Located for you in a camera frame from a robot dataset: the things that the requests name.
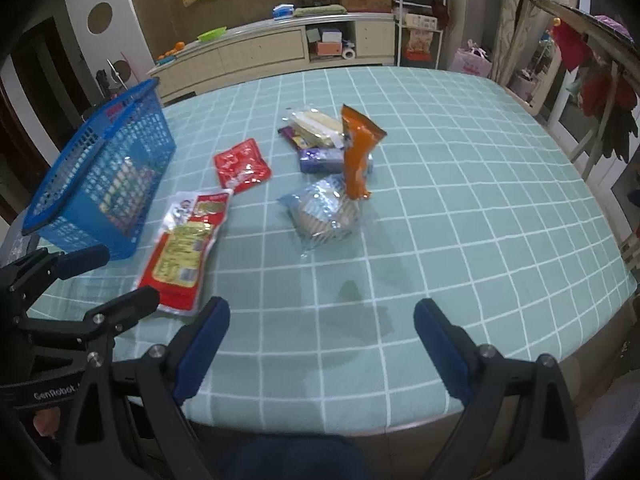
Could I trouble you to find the standing mirror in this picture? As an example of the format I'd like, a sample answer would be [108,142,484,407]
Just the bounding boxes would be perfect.
[510,35,563,116]

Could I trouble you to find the red hanging clothes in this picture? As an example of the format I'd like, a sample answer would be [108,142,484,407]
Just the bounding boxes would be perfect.
[552,20,638,161]

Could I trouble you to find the checkered teal tablecloth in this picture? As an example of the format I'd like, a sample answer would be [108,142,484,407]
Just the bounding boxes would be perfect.
[15,66,638,436]

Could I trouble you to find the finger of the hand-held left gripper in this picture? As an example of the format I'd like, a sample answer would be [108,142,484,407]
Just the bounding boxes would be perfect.
[0,244,111,311]
[25,286,161,346]

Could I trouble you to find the red yellow snack packet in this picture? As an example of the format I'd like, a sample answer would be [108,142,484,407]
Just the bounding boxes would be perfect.
[132,188,235,317]

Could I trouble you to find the clear wafer packet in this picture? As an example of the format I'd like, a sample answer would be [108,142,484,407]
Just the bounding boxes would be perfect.
[290,106,346,150]

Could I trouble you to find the white metal rack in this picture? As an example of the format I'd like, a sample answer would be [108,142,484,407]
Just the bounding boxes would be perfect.
[385,0,446,70]

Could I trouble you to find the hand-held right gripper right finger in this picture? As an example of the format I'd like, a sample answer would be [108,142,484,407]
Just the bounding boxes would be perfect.
[413,298,586,480]

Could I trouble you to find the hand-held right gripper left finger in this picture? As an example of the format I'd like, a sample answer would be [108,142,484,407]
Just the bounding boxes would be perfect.
[60,296,232,480]

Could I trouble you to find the patterned curtain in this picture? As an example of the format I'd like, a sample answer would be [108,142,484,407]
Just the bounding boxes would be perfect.
[487,0,551,86]

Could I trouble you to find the purple box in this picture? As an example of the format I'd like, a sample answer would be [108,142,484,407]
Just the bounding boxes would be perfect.
[298,147,374,175]

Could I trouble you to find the blue plastic basket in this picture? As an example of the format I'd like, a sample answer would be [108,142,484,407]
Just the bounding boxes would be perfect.
[21,78,178,261]

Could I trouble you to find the clear blue biscuit packet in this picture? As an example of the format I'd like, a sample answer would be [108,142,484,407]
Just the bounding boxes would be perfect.
[277,174,362,253]

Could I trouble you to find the brown round wall decor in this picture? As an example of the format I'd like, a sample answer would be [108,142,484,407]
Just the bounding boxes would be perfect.
[87,2,113,33]

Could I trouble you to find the light wooden TV cabinet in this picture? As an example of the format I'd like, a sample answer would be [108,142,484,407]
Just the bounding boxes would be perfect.
[146,12,396,103]

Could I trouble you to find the green cushion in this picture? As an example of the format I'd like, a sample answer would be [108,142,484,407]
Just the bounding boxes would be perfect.
[292,5,346,18]

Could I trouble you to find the orange cone snack packet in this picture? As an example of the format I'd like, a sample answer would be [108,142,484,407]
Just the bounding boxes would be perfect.
[341,104,388,201]

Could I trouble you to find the red printed bag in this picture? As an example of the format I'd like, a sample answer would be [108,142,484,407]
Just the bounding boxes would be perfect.
[405,27,433,53]

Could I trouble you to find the pink garment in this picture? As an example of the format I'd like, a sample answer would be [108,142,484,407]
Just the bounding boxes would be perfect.
[595,15,632,41]

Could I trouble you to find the dark wooden door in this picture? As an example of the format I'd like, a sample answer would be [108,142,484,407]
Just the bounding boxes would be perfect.
[10,17,101,161]

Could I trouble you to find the pink bag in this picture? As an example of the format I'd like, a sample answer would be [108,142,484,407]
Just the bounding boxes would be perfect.
[448,40,492,78]

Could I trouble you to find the purple chips packet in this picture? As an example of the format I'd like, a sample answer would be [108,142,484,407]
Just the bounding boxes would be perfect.
[278,126,306,151]

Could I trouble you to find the small red snack packet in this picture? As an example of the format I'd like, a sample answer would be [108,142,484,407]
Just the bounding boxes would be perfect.
[213,138,272,194]

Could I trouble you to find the person's blue trousers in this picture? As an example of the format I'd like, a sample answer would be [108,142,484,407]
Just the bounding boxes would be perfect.
[220,435,371,480]

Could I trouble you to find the person's left hand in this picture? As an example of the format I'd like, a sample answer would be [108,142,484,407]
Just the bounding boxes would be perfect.
[32,407,63,438]

